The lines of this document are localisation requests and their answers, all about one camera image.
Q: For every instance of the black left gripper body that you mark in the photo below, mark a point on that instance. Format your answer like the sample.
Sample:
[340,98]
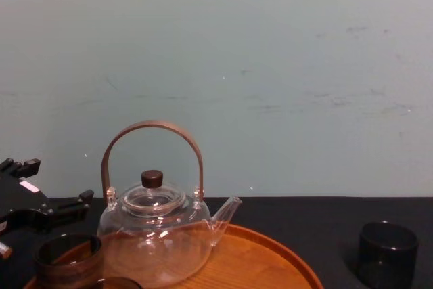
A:
[20,197]

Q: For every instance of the glass lid with dark knob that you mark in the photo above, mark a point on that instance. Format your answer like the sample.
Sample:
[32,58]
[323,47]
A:
[152,179]

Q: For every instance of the black table cloth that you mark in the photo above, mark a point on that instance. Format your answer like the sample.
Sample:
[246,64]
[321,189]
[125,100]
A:
[304,214]

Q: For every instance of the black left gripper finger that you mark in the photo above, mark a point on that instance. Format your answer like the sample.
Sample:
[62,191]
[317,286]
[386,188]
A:
[67,209]
[28,167]

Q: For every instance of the round wooden tray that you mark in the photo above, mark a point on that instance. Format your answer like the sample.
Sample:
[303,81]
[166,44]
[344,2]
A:
[253,262]

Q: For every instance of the smoked glass cup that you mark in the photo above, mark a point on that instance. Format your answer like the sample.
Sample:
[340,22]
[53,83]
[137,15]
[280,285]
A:
[387,258]
[67,268]
[116,284]

